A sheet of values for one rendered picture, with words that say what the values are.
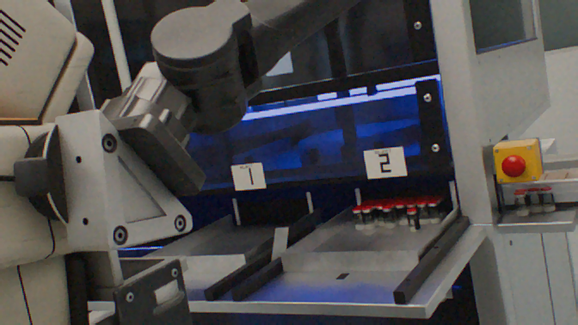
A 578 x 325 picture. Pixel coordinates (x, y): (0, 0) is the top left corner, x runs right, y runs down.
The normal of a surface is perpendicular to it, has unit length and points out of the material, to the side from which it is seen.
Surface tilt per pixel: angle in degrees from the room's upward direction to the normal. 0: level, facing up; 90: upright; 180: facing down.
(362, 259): 90
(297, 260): 90
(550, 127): 90
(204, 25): 42
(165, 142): 90
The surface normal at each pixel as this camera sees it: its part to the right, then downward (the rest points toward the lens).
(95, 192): -0.52, 0.06
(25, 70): 0.85, -0.09
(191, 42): -0.09, -0.65
